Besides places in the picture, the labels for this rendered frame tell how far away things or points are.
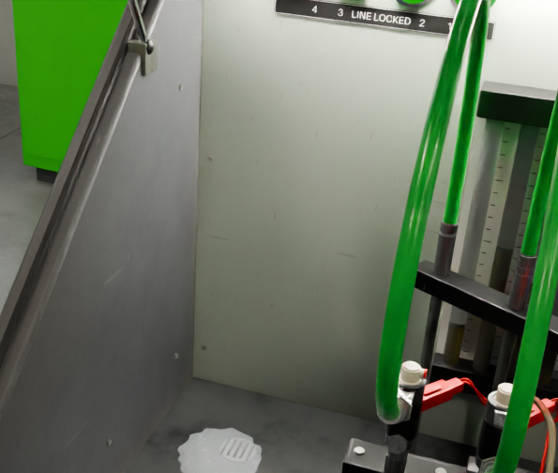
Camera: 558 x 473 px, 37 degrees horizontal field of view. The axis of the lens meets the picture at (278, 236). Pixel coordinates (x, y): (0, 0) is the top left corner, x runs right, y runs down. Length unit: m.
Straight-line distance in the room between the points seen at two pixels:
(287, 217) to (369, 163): 0.12
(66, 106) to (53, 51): 0.24
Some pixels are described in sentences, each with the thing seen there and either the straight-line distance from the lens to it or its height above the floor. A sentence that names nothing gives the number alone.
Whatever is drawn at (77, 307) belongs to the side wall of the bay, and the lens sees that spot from 0.80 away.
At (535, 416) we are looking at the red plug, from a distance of 0.76.
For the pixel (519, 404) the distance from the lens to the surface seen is 0.54.
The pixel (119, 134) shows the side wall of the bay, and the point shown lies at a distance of 0.81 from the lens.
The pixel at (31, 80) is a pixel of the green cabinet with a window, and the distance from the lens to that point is 3.80.
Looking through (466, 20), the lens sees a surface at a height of 1.40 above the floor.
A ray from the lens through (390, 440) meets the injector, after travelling 0.73.
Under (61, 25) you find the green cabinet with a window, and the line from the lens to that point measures 3.65.
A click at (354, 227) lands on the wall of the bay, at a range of 0.99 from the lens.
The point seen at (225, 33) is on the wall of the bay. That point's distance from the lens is 0.96.
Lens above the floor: 1.50
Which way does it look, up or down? 26 degrees down
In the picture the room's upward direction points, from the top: 4 degrees clockwise
